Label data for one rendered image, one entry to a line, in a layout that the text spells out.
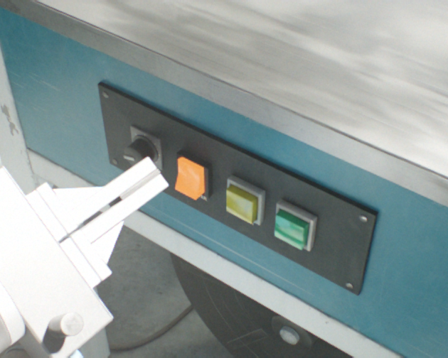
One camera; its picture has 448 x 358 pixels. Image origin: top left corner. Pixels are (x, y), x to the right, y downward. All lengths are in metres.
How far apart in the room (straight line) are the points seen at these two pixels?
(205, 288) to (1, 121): 0.41
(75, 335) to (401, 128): 0.25
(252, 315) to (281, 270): 0.41
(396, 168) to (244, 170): 0.13
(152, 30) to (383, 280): 0.25
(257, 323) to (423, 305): 0.51
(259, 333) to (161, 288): 0.32
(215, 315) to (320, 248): 0.54
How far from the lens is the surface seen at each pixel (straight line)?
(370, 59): 0.52
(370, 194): 0.47
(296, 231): 0.51
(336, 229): 0.51
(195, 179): 0.55
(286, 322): 0.89
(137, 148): 0.57
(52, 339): 0.49
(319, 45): 0.53
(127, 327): 1.25
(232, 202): 0.53
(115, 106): 0.58
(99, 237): 0.53
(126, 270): 1.32
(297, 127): 0.47
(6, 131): 0.76
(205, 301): 1.05
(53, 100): 0.66
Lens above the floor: 1.02
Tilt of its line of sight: 44 degrees down
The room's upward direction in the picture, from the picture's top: straight up
